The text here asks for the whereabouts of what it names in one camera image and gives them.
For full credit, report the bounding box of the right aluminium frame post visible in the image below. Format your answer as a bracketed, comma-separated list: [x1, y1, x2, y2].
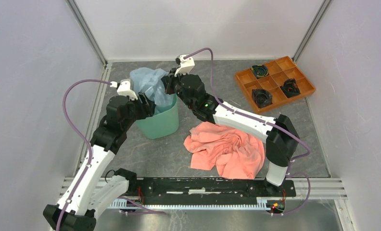
[292, 0, 333, 62]

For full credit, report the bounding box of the black round part front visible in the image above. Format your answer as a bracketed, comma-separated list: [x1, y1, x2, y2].
[252, 89, 272, 108]

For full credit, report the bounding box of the salmon pink cloth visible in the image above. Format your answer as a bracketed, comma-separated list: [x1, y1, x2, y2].
[183, 122, 265, 180]

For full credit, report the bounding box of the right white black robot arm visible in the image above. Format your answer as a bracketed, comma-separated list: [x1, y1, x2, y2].
[161, 74, 299, 196]

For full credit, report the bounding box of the orange compartment tray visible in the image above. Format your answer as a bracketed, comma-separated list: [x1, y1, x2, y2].
[234, 56, 316, 114]

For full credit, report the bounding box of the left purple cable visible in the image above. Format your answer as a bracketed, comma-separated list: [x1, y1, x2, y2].
[55, 79, 118, 231]

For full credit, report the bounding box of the black round part right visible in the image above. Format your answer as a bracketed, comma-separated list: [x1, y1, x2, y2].
[280, 78, 301, 98]

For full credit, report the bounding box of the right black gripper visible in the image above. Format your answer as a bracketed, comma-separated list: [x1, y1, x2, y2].
[161, 67, 194, 110]

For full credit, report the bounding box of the black coil with yellow-green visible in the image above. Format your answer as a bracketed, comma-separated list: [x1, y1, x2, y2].
[250, 65, 269, 79]

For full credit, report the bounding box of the aluminium frame post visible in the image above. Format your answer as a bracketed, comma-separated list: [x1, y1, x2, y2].
[292, 0, 333, 62]
[65, 0, 108, 66]

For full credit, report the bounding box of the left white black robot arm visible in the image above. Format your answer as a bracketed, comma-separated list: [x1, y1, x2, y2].
[43, 92, 155, 231]

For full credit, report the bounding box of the left aluminium frame post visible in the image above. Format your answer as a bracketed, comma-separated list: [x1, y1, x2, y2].
[65, 0, 108, 66]

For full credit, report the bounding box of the black round part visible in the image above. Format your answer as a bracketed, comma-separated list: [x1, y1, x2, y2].
[280, 78, 301, 98]
[252, 89, 272, 108]

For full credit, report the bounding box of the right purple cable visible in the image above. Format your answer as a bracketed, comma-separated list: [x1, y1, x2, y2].
[183, 47, 312, 216]

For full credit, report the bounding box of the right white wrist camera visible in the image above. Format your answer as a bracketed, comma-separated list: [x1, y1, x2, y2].
[175, 54, 195, 76]

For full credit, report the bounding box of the light blue plastic trash bag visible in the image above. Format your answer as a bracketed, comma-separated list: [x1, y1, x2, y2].
[129, 67, 174, 114]

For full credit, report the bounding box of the green plastic trash bin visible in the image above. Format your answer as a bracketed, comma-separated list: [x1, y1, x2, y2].
[135, 95, 179, 140]

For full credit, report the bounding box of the purple cable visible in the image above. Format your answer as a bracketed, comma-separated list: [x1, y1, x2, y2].
[55, 79, 118, 231]
[183, 47, 312, 216]

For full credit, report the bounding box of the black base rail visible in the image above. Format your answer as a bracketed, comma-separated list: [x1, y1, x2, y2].
[106, 168, 297, 213]

